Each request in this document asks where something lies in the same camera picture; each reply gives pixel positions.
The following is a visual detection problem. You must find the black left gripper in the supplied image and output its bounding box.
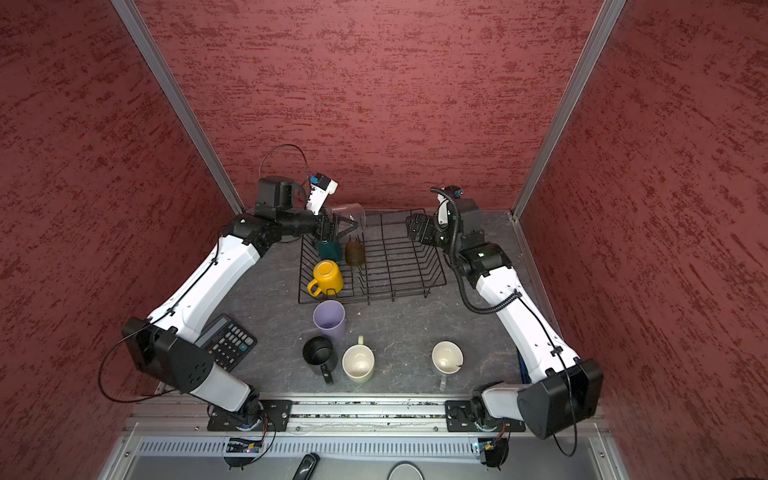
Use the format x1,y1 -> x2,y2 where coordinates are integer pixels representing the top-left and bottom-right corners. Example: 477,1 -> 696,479
278,203 -> 358,244

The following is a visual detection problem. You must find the teal green cup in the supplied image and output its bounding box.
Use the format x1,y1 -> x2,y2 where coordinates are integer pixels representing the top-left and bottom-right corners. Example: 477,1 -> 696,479
314,240 -> 343,263

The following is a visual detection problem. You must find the clear glass cup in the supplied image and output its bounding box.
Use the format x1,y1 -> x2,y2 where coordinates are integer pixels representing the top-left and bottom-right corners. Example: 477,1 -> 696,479
330,203 -> 366,230

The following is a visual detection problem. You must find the olive glass cup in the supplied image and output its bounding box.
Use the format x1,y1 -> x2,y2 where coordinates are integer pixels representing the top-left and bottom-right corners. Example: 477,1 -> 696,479
345,238 -> 366,268

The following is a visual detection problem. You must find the yellow mug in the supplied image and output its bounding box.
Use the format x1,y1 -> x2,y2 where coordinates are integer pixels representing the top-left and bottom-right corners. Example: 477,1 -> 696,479
307,260 -> 344,298

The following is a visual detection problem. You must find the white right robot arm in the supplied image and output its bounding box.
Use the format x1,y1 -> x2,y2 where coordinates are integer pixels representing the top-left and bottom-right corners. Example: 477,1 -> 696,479
406,187 -> 604,439

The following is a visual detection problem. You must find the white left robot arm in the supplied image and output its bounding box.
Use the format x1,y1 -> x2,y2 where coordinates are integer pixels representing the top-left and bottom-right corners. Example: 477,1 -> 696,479
122,173 -> 338,428

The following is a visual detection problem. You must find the lilac plastic cup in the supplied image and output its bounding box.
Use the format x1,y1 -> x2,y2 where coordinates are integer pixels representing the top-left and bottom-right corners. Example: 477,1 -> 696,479
312,300 -> 346,341

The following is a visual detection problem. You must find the black mug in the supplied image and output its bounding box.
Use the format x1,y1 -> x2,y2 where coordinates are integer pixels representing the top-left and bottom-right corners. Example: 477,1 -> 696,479
302,335 -> 338,385

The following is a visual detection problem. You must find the cream mug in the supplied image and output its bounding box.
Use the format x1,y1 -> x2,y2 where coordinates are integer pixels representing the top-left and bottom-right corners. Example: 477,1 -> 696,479
342,335 -> 375,384

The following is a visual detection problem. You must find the black calculator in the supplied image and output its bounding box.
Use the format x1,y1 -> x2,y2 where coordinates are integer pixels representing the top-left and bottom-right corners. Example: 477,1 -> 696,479
195,314 -> 257,372

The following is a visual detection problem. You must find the black remote handset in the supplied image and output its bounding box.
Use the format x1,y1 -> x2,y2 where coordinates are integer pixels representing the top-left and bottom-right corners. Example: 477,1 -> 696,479
292,453 -> 320,480

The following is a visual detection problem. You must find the grey round object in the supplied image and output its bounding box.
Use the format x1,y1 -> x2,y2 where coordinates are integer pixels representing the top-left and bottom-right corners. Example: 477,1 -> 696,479
386,461 -> 425,480

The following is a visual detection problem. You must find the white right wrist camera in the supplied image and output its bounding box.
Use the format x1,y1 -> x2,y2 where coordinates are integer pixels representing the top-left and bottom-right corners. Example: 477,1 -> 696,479
435,196 -> 449,229

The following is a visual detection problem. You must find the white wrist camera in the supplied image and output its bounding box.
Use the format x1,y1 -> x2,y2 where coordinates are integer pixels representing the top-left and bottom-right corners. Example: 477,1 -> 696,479
306,173 -> 338,216
435,196 -> 449,229

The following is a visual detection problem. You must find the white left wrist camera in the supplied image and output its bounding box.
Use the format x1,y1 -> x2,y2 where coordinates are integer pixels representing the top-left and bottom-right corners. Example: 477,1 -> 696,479
306,173 -> 338,216

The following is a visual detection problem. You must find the black wire dish rack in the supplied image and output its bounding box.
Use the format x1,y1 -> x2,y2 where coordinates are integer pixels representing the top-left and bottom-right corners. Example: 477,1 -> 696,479
333,210 -> 447,304

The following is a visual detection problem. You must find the white mug grey handle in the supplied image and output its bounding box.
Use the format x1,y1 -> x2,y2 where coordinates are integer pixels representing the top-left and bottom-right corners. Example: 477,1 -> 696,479
431,341 -> 464,392

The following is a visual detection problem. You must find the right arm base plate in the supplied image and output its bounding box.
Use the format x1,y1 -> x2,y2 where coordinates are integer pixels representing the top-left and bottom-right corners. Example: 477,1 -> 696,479
444,400 -> 526,434

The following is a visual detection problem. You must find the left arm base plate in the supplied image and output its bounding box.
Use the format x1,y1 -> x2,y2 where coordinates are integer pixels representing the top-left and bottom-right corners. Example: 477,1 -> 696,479
207,399 -> 293,434

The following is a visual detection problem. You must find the aluminium corner post left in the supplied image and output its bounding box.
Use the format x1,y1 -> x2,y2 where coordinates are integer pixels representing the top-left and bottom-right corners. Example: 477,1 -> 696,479
111,0 -> 245,214

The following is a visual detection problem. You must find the aluminium corner post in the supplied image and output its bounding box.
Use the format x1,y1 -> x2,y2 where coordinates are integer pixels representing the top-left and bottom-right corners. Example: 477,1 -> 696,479
111,0 -> 245,214
512,0 -> 626,222

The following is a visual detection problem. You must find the aluminium corner post right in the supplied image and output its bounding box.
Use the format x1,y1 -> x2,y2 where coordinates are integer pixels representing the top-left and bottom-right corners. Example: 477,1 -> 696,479
512,0 -> 626,222

